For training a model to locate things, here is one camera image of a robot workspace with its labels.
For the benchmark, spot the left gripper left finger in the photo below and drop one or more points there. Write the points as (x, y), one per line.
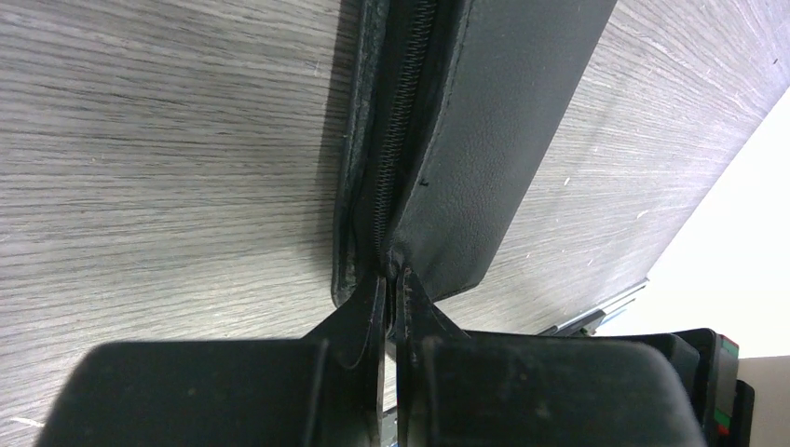
(323, 389)

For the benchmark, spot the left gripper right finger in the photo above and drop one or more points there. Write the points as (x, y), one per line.
(454, 389)

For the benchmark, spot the black zip tool case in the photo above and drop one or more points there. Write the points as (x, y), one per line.
(453, 105)

